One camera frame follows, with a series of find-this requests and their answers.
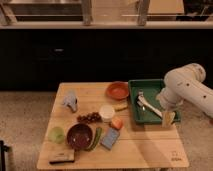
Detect white dish brush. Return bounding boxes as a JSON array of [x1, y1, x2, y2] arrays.
[[137, 91, 162, 117]]

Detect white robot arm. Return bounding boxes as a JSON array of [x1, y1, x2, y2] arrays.
[[157, 63, 213, 119]]

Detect silver spoon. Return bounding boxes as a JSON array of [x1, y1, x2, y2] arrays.
[[142, 106, 145, 120]]

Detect green plastic tray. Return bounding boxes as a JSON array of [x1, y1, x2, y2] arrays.
[[128, 78, 182, 126]]

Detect orange carrot piece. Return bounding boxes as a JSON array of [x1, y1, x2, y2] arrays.
[[110, 116, 123, 130]]

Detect orange bowl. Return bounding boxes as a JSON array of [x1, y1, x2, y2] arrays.
[[106, 81, 129, 100]]

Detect blue sponge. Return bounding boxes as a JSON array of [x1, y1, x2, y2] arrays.
[[100, 128, 120, 150]]

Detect white cup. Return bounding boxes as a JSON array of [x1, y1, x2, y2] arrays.
[[99, 105, 115, 122]]

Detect green cucumber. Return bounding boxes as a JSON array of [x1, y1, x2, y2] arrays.
[[85, 127, 103, 151]]

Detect bunch of dark grapes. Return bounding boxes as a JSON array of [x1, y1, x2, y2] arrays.
[[77, 112, 102, 123]]

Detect wooden table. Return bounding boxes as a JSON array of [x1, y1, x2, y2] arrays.
[[37, 83, 189, 171]]

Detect dark red bowl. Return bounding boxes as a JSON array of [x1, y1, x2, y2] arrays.
[[67, 124, 93, 150]]

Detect grey toy elephant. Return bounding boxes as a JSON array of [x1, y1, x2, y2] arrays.
[[62, 91, 78, 112]]

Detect green apple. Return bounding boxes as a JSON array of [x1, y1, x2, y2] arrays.
[[48, 127, 65, 144]]

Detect dark wooden block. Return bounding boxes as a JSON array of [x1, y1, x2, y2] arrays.
[[48, 149, 75, 164]]

